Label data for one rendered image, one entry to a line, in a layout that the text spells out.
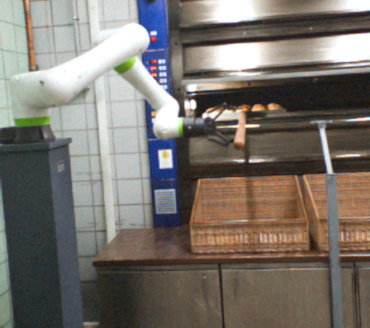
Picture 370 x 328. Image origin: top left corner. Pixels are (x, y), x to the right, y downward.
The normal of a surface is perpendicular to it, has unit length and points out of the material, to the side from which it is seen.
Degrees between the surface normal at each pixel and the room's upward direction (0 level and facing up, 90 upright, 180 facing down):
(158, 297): 90
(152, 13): 90
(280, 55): 70
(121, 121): 90
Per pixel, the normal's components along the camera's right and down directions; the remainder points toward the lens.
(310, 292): -0.11, 0.07
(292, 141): -0.13, -0.26
